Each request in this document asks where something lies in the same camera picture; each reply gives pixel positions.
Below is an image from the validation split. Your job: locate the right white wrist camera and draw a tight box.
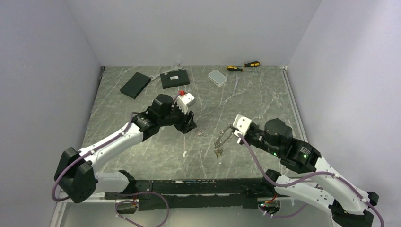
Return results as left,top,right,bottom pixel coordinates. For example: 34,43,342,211
232,114,252,144

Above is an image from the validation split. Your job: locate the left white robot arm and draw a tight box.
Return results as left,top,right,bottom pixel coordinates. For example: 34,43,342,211
52,91,197,203

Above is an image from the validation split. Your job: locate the silver wrench back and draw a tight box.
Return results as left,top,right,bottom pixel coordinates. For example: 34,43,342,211
150,64,183,81

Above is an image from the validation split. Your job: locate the yellow black screwdriver lower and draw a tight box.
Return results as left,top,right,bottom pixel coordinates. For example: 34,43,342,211
227,66,258,73

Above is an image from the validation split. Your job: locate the aluminium frame rail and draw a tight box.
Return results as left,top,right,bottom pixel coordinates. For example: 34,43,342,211
279,66,335,200

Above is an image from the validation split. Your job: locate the black flat pad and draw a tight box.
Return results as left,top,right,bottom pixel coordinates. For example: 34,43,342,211
120,72,151,99

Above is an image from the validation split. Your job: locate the yellow black screwdriver upper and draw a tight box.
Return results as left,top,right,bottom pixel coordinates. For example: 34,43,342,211
244,61,260,67

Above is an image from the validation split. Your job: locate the large metal keyring with rings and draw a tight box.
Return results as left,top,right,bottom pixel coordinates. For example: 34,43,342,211
214,124,236,160

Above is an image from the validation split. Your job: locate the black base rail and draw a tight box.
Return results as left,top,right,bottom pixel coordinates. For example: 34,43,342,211
104,178,276,211

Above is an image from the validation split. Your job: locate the black flat box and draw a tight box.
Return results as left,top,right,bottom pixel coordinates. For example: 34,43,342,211
160,70,190,89

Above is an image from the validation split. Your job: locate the silver wrench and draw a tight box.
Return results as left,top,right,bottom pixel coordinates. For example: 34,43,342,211
150,64,183,81
230,75,242,96

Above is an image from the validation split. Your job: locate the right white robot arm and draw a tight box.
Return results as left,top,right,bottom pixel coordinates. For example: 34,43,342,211
236,117,384,227

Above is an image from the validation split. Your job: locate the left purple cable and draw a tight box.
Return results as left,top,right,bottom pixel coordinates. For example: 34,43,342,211
51,92,185,203

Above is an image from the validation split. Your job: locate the clear plastic box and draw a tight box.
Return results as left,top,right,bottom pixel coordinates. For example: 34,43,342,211
208,70,228,87

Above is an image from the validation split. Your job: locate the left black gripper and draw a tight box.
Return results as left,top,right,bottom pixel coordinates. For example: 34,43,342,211
159,101,197,134

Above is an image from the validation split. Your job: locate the silver wrench right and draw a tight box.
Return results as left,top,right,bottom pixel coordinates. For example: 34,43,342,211
230,75,242,96

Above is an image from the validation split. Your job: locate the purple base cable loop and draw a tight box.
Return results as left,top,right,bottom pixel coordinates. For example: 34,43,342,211
114,192,170,227

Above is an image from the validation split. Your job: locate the yellow black screwdriver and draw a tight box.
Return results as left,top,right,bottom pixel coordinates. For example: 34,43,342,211
244,61,260,67
227,66,258,73

